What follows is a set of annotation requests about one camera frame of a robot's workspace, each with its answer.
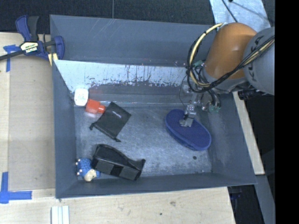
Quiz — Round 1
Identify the grey metal bin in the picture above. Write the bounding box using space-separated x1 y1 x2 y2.
49 14 258 199

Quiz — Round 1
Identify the blue toy animal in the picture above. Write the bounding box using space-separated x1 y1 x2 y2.
75 157 102 182

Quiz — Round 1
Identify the black wedge-shaped case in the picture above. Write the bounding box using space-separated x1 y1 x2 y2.
90 144 146 182

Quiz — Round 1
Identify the blue oval case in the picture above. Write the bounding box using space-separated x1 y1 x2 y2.
164 108 213 152

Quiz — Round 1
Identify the black cylinder on white bracket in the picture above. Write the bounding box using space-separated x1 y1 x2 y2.
237 89 260 100

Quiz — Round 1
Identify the red plastic block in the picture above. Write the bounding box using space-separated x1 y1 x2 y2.
85 98 107 115

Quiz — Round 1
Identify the pale wood flat board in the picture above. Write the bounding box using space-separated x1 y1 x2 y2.
7 33 57 191

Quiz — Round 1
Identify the white rounded block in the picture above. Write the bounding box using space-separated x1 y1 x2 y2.
74 88 90 106

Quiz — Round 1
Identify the black flat pouch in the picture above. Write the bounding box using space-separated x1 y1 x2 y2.
89 101 132 143

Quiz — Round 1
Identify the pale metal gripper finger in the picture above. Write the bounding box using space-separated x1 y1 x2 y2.
179 105 196 126
185 112 197 128

